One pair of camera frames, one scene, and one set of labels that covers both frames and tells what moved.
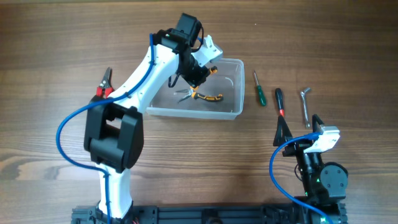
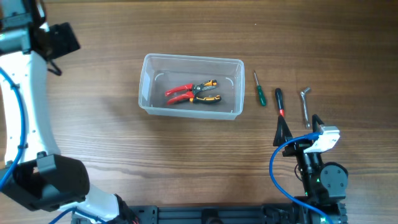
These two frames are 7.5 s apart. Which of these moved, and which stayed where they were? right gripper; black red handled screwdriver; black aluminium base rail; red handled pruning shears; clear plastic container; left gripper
Moved: left gripper; red handled pruning shears
Stayed: black red handled screwdriver; black aluminium base rail; clear plastic container; right gripper
